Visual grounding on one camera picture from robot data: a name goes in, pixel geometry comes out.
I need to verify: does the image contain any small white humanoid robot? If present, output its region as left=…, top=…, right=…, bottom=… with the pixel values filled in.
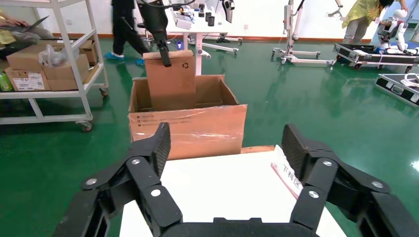
left=379, top=9, right=419, bottom=55

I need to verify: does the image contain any black white hanging device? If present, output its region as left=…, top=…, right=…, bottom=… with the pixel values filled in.
left=222, top=0, right=236, bottom=24

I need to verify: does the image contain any long black flight case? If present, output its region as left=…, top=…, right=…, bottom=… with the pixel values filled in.
left=333, top=43, right=419, bottom=73

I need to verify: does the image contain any small cardboard box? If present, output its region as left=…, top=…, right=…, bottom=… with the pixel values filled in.
left=143, top=49, right=196, bottom=112

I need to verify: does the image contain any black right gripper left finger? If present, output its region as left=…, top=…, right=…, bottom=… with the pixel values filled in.
left=52, top=122, right=183, bottom=237

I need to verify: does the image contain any white cord bundle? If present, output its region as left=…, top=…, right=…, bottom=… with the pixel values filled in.
left=401, top=73, right=419, bottom=88

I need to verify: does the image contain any dark laptop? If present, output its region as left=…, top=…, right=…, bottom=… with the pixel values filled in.
left=0, top=15, right=50, bottom=34

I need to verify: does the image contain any white red table sign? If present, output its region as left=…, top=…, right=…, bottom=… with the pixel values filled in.
left=270, top=145, right=303, bottom=200

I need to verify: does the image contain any green bottle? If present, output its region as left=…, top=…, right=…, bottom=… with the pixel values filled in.
left=0, top=72, right=14, bottom=92

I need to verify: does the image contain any white wheeled lift stand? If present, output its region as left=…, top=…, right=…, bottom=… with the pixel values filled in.
left=272, top=0, right=348, bottom=68

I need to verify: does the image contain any seated person in yellow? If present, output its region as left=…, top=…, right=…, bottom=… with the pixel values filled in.
left=0, top=11, right=55, bottom=61

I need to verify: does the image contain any white desk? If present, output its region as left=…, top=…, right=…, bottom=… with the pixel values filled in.
left=165, top=6, right=244, bottom=77

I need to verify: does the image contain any cardboard box with white label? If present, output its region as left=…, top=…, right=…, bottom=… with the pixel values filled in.
left=4, top=67, right=51, bottom=91

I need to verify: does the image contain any clear plastic bag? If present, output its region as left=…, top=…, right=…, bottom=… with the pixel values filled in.
left=39, top=44, right=79, bottom=68

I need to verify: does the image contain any large open cardboard box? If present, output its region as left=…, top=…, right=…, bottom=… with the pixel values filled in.
left=128, top=74, right=248, bottom=161

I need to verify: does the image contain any standing person in yellow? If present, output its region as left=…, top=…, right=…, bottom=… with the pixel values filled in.
left=342, top=0, right=410, bottom=45

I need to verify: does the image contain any white wheeled shelf cart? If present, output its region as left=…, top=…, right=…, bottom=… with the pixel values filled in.
left=0, top=0, right=110, bottom=132

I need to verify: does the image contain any person in black clothes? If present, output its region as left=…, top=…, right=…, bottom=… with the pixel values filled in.
left=104, top=0, right=151, bottom=66

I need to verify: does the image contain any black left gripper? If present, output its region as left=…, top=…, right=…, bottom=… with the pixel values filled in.
left=135, top=0, right=172, bottom=68

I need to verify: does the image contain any black flight case with latches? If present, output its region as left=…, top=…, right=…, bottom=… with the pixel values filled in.
left=375, top=73, right=419, bottom=107

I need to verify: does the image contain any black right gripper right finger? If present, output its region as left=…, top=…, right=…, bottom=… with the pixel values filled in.
left=281, top=123, right=419, bottom=237

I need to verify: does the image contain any plain cardboard box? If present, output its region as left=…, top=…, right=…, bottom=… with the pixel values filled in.
left=78, top=39, right=99, bottom=65
left=42, top=54, right=90, bottom=80
left=47, top=78, right=82, bottom=91
left=6, top=45, right=46, bottom=71

